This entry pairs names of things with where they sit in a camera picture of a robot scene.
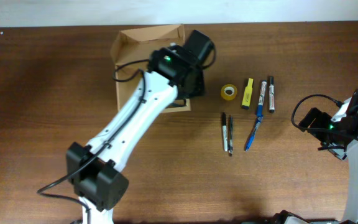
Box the yellow tape roll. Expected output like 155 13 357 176
221 84 237 101

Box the brown cardboard box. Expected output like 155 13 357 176
110 24 191 113

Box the yellow highlighter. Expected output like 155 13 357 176
241 78 254 110

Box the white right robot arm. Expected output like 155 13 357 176
291 89 358 223

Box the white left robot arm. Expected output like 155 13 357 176
66 30 216 223

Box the blue ballpoint pen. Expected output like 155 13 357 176
244 115 264 151

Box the black whiteboard marker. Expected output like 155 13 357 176
269 76 275 113

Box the blue whiteboard marker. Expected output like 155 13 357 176
257 80 267 117

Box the black permanent marker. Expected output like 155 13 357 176
221 113 228 152

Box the black ballpoint pen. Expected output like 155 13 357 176
228 115 234 157

